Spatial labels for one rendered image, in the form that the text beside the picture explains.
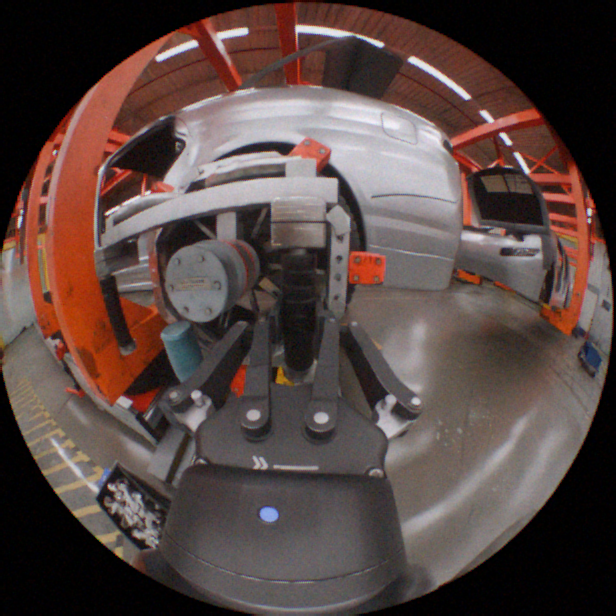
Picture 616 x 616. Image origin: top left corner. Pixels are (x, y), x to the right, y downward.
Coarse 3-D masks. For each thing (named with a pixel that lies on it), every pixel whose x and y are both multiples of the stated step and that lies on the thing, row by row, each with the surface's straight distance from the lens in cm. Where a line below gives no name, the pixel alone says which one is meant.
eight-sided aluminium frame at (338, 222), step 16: (224, 160) 47; (240, 160) 45; (192, 176) 50; (176, 192) 52; (192, 192) 54; (336, 208) 39; (176, 224) 57; (336, 224) 39; (160, 240) 57; (336, 240) 39; (160, 256) 60; (336, 256) 39; (160, 272) 57; (336, 272) 39; (160, 288) 57; (336, 288) 40; (160, 304) 58; (336, 304) 41; (176, 320) 57; (208, 336) 58; (208, 352) 55; (272, 352) 50
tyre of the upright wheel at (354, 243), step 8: (344, 200) 50; (344, 208) 48; (352, 216) 49; (352, 224) 48; (352, 232) 48; (352, 240) 48; (352, 248) 48; (352, 288) 50; (352, 296) 52; (216, 336) 62
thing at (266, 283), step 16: (192, 224) 65; (208, 224) 73; (256, 224) 51; (176, 240) 61; (192, 240) 69; (256, 240) 51; (272, 256) 55; (320, 272) 50; (272, 288) 51; (320, 288) 52; (256, 304) 54; (224, 320) 67; (240, 320) 69
